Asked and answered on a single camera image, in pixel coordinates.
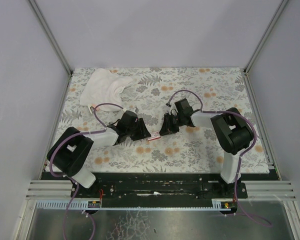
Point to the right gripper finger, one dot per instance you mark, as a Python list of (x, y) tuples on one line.
[(166, 126), (174, 125)]

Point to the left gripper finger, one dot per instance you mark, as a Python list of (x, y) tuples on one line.
[(140, 133), (141, 124)]

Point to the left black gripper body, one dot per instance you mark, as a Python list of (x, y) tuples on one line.
[(134, 128)]

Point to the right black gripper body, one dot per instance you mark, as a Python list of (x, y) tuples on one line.
[(173, 123)]

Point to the red staple box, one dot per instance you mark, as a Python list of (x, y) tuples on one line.
[(154, 136)]

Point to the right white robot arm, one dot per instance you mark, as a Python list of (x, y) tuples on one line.
[(233, 131)]

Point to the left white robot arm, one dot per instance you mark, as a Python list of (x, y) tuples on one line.
[(68, 155)]

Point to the floral patterned table mat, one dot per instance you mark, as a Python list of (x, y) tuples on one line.
[(192, 149)]

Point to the white cloth towel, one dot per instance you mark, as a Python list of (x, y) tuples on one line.
[(104, 87)]

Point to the white slotted cable duct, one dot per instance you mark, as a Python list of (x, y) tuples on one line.
[(202, 205)]

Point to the aluminium cross rail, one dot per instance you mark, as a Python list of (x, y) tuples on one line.
[(49, 190)]

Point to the left aluminium frame post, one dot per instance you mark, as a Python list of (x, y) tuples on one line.
[(49, 35)]

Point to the aluminium frame post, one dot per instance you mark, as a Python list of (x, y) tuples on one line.
[(268, 31), (49, 35)]

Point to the right aluminium frame post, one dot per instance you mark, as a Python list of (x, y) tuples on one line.
[(268, 31)]

